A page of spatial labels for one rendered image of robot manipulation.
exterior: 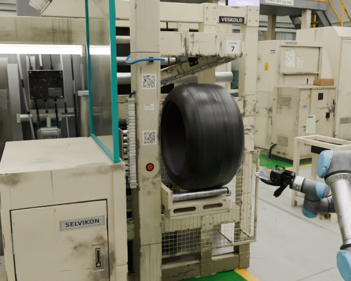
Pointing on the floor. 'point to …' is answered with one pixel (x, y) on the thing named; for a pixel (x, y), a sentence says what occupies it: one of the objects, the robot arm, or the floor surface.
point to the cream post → (146, 117)
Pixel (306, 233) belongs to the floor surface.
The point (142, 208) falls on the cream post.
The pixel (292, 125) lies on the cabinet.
